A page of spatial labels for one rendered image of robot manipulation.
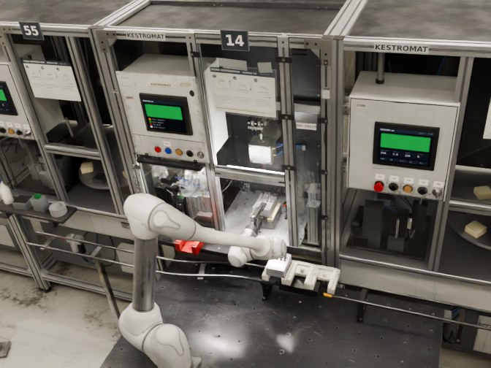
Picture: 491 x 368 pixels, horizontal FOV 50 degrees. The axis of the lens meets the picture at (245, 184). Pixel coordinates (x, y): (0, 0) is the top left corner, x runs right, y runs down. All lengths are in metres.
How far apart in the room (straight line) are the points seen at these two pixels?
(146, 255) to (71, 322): 1.71
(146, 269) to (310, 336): 0.87
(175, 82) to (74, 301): 2.13
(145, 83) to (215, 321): 1.23
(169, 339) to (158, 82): 1.15
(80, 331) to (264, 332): 1.58
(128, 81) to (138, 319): 1.10
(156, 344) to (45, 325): 1.72
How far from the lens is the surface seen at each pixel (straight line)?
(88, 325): 3.89
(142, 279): 2.39
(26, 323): 4.10
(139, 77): 2.55
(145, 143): 2.73
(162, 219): 2.10
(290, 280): 2.64
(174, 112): 2.51
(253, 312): 2.78
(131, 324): 2.52
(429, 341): 2.71
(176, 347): 2.41
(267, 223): 2.92
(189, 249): 2.82
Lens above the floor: 2.77
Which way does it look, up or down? 35 degrees down
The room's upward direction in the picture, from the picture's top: 6 degrees counter-clockwise
